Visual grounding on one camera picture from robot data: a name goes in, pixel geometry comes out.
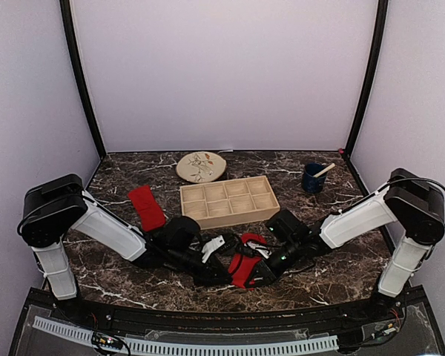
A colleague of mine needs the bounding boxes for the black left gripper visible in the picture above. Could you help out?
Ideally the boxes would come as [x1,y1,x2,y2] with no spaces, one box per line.
[167,246,233,288]

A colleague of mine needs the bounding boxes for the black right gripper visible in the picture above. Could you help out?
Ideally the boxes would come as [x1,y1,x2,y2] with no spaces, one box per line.
[245,237,303,288]

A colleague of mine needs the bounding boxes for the red sock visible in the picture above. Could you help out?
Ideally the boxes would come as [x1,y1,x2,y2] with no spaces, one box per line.
[228,233,266,289]

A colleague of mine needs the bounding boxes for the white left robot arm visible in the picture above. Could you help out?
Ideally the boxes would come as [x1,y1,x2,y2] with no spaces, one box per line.
[17,174,231,323]

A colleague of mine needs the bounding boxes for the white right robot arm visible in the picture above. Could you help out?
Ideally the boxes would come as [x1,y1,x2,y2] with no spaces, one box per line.
[245,168,445,322]

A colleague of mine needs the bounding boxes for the red sock near left arm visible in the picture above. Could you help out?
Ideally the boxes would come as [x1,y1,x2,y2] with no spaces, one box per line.
[128,185,166,232]

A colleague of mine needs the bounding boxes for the dark blue mug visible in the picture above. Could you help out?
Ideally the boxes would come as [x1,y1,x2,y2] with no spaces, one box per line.
[302,162,327,194]

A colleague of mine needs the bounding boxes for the wooden compartment tray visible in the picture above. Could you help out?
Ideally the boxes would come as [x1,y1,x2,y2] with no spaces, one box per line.
[179,176,280,230]

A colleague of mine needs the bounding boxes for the floral ceramic plate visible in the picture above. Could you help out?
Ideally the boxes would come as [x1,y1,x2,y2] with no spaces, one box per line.
[176,151,227,184]

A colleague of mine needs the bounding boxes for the wooden stick in mug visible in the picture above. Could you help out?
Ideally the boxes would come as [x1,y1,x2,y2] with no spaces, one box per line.
[313,163,335,178]

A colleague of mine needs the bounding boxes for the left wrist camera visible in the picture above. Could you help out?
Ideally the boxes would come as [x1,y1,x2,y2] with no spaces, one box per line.
[201,234,237,263]

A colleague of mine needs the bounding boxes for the black front rail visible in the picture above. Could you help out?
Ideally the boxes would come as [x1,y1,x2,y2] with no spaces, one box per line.
[106,306,343,333]

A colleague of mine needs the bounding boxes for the white slotted cable duct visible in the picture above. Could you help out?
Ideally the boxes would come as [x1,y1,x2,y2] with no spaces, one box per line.
[32,316,339,356]

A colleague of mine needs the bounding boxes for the left black frame post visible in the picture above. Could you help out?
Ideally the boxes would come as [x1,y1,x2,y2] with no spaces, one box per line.
[59,0,107,160]

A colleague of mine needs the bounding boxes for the black frame post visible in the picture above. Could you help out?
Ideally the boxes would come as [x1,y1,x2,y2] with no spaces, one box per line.
[343,0,389,159]
[59,0,107,160]

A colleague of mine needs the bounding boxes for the right black frame post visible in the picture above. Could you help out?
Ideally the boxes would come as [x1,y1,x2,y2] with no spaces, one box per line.
[343,0,389,159]

